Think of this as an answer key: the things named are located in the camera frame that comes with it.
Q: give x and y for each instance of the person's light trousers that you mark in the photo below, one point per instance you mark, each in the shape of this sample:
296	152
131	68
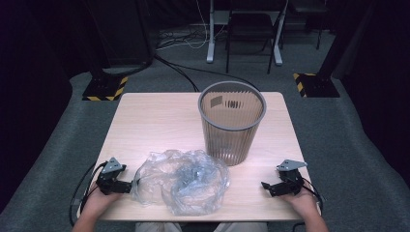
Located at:
154	227

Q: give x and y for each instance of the grey tape strip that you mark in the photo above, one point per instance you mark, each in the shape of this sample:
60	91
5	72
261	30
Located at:
76	202

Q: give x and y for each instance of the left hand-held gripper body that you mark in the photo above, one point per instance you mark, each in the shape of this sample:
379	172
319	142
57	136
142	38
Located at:
108	182

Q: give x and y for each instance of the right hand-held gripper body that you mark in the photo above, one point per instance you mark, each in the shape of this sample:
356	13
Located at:
291	182

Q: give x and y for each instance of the white desk leg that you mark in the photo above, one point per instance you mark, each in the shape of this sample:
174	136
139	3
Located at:
210	32
278	48

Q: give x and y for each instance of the person's left hand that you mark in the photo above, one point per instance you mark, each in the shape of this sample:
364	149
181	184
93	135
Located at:
98	204

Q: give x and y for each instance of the black chair with thin legs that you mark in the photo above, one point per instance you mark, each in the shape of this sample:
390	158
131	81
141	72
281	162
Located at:
309	13

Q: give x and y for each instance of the clear plastic bag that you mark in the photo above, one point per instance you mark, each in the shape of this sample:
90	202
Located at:
190	180

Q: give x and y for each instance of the striped black stand base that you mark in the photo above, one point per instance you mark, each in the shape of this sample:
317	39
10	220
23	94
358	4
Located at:
317	85
104	88

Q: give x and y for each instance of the grey ribbed plastic waste bin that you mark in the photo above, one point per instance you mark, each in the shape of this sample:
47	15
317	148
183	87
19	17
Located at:
225	141

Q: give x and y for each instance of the person's right hand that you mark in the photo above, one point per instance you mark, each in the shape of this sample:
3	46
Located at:
304	203

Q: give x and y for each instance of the black folding chair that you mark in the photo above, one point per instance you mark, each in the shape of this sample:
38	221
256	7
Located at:
251	25

